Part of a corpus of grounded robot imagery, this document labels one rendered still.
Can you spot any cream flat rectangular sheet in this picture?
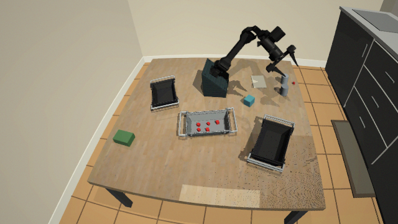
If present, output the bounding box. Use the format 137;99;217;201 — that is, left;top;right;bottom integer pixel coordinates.
251;75;267;88

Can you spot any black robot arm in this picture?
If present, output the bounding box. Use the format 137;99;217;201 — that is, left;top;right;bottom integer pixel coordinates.
210;26;286;78

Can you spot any green rectangular block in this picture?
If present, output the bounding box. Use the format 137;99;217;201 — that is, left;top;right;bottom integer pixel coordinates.
113;129;135;147

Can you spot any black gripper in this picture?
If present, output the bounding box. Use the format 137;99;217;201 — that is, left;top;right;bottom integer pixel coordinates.
266;44;298;77

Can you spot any teal cube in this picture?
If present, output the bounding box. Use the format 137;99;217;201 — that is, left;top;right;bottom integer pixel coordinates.
243;95;255;107

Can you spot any grey cylinder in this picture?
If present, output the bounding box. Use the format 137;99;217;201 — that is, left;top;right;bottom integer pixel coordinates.
280;74;289;85
280;84;289;96

